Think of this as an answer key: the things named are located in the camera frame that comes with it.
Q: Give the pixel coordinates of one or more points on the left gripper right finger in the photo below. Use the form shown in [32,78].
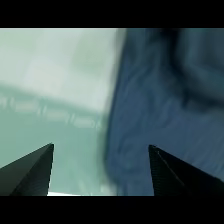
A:
[176,178]

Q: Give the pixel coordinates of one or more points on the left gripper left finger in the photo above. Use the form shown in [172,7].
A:
[31,176]

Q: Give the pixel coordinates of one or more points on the blue shirt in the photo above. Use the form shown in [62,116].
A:
[166,100]

